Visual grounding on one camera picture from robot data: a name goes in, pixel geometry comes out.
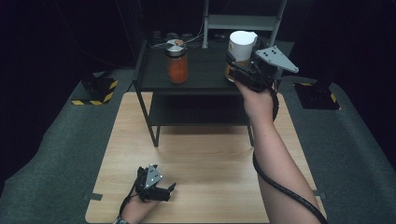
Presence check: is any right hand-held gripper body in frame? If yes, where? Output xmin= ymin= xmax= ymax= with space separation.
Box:
xmin=229 ymin=45 xmax=300 ymax=93

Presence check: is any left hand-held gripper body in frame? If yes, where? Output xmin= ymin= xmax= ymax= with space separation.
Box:
xmin=134 ymin=163 xmax=173 ymax=203

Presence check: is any white paper cup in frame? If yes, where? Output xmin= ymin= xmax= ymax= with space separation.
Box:
xmin=225 ymin=30 xmax=260 ymax=83

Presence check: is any black two-tier shelf rack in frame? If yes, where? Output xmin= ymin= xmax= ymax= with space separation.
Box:
xmin=132 ymin=39 xmax=283 ymax=148

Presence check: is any glass jar with silver lid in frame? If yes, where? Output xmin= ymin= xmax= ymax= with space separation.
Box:
xmin=163 ymin=38 xmax=190 ymax=85

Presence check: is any person's left hand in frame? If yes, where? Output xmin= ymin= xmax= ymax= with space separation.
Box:
xmin=120 ymin=194 xmax=161 ymax=224

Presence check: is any person's right hand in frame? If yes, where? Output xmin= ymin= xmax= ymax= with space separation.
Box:
xmin=233 ymin=78 xmax=278 ymax=126

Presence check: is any grey metal stand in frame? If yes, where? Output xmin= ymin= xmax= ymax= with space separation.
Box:
xmin=201 ymin=0 xmax=288 ymax=50

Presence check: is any black base with striped tape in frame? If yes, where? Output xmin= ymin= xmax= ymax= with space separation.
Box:
xmin=293 ymin=81 xmax=341 ymax=111
xmin=71 ymin=69 xmax=120 ymax=106

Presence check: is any black power strip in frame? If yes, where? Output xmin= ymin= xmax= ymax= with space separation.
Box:
xmin=151 ymin=30 xmax=194 ymax=44

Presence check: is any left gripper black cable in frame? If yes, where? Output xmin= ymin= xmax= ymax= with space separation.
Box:
xmin=119 ymin=182 xmax=138 ymax=217

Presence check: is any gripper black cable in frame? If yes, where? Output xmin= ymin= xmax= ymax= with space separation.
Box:
xmin=119 ymin=182 xmax=138 ymax=217
xmin=251 ymin=81 xmax=330 ymax=224

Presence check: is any white cable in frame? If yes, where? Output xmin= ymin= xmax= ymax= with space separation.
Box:
xmin=152 ymin=17 xmax=205 ymax=49

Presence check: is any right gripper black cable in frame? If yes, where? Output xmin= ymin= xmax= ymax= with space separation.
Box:
xmin=251 ymin=81 xmax=330 ymax=224

